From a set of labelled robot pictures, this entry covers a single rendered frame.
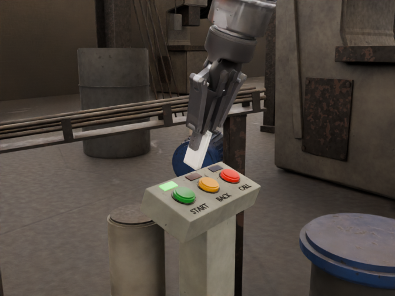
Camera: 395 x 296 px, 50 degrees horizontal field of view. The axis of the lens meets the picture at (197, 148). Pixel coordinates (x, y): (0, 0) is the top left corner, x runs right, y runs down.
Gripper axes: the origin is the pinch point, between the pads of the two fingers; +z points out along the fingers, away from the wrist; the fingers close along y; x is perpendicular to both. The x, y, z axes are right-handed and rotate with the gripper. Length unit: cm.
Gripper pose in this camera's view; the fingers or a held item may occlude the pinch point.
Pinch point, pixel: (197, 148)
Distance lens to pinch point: 71.9
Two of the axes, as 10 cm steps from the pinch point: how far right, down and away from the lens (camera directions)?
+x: 7.4, 4.7, -4.8
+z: -2.7, 8.6, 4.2
